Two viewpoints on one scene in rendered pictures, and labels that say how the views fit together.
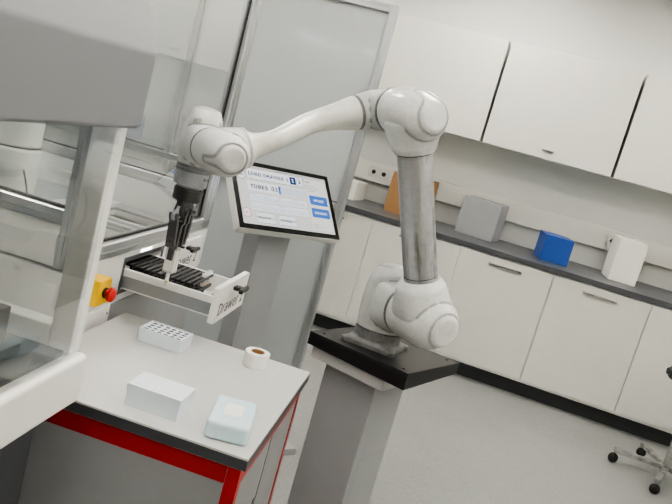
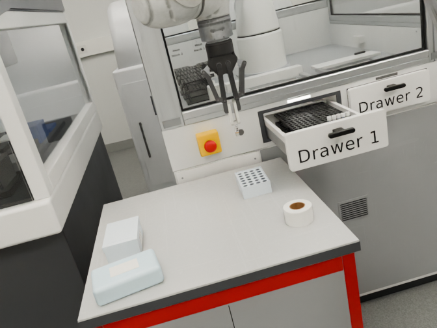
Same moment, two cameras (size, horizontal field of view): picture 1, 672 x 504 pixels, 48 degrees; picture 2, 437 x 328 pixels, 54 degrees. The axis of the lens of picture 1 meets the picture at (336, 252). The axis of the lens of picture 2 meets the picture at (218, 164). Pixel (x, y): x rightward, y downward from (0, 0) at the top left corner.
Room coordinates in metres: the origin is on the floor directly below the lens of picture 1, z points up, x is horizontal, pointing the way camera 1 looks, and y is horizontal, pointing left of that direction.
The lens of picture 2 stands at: (1.64, -0.73, 1.30)
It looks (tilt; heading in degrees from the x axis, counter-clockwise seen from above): 21 degrees down; 78
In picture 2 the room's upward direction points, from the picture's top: 13 degrees counter-clockwise
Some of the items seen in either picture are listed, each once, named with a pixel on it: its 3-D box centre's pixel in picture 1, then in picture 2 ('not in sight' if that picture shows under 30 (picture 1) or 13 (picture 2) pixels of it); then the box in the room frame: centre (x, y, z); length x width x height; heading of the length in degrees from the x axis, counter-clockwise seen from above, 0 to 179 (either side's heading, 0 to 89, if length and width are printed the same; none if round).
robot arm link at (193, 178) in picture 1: (191, 176); (215, 29); (1.96, 0.42, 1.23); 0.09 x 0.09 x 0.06
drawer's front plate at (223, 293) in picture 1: (229, 296); (337, 140); (2.20, 0.27, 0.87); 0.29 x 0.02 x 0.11; 172
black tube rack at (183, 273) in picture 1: (168, 278); (311, 124); (2.23, 0.47, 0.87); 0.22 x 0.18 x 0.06; 82
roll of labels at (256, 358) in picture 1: (256, 358); (298, 213); (1.99, 0.13, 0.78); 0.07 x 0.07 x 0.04
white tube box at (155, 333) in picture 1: (165, 336); (252, 181); (1.97, 0.39, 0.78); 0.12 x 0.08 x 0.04; 81
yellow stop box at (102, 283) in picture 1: (97, 290); (209, 142); (1.91, 0.58, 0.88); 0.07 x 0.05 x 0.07; 172
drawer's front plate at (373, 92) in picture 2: (182, 255); (389, 94); (2.55, 0.51, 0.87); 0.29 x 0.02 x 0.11; 172
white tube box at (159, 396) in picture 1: (159, 396); (123, 239); (1.57, 0.29, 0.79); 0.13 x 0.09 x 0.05; 82
